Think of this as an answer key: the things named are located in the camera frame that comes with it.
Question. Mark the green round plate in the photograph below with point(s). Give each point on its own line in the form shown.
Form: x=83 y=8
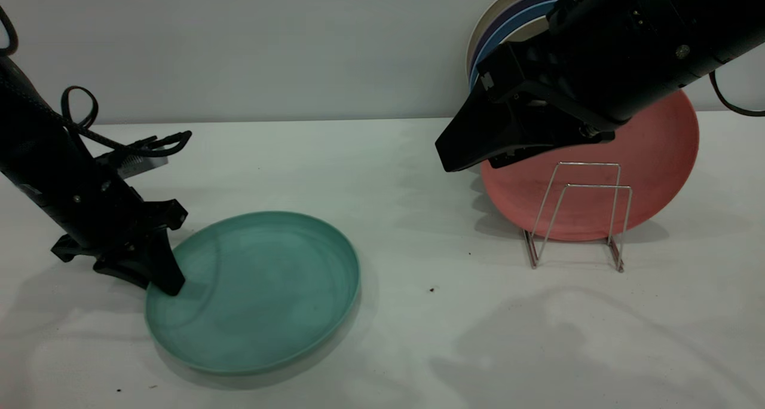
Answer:
x=263 y=295

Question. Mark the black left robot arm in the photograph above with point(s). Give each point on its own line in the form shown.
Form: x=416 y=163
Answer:
x=36 y=152

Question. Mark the blue round plate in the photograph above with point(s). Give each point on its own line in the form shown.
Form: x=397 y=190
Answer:
x=508 y=26

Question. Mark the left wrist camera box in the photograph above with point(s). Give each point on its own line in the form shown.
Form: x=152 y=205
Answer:
x=140 y=164

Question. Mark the dark purple round plate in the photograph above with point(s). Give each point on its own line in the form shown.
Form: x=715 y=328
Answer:
x=514 y=8

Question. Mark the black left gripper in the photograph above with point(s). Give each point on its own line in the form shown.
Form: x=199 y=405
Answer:
x=128 y=223

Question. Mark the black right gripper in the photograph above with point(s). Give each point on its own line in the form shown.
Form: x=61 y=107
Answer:
x=538 y=68

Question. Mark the pink round plate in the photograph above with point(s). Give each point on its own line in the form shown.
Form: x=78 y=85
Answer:
x=651 y=158

